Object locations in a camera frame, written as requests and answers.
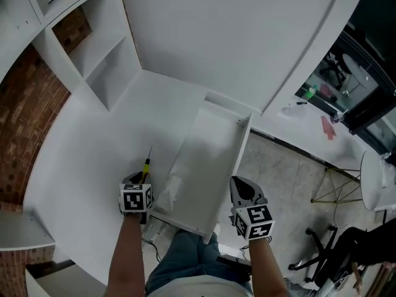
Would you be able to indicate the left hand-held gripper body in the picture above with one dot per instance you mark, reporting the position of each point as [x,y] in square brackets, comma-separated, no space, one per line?
[134,201]

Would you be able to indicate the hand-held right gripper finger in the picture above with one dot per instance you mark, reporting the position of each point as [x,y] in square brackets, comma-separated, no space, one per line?
[258,192]
[234,193]

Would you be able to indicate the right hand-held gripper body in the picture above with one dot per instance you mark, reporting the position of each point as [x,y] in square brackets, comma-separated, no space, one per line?
[255,220]

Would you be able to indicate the yellow black screwdriver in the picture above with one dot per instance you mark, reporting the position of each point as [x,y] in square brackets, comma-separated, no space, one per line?
[146,166]

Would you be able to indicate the white desk drawer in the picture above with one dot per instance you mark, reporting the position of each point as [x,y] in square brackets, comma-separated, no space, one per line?
[204,166]

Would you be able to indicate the person's right forearm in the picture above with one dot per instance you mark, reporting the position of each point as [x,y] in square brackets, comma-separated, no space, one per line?
[266,271]

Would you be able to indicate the person's left forearm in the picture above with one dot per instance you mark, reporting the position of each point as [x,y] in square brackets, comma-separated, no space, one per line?
[128,258]

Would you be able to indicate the clear plastic packet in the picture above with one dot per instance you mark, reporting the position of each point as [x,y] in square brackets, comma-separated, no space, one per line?
[170,193]

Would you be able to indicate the black floor device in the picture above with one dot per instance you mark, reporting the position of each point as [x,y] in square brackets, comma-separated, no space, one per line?
[235,261]

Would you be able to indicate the white desk with hutch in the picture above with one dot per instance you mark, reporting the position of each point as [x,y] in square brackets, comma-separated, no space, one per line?
[92,153]

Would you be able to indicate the person's blue jeans legs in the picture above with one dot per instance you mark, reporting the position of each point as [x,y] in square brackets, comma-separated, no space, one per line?
[185,258]

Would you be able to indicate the black office chair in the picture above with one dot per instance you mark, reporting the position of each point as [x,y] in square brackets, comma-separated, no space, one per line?
[328,252]

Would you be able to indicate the person's white shirt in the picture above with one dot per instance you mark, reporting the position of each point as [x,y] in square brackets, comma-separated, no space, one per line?
[198,288]

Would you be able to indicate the red paper piece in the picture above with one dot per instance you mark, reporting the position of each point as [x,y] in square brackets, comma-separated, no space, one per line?
[328,127]

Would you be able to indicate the black marker pen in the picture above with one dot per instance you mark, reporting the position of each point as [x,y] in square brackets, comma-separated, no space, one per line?
[301,103]

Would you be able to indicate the clear plastic cup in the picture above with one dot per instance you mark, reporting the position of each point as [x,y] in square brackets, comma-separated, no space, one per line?
[337,117]

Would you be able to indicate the green bottle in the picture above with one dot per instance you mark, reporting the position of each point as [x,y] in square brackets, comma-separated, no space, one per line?
[311,92]

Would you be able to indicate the white open shelf unit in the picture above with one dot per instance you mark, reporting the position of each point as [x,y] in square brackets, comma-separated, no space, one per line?
[24,230]

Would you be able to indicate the round white side table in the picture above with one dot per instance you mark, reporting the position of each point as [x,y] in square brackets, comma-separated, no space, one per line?
[371,178]

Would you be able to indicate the black framed window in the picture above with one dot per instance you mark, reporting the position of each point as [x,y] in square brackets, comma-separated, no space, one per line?
[365,82]

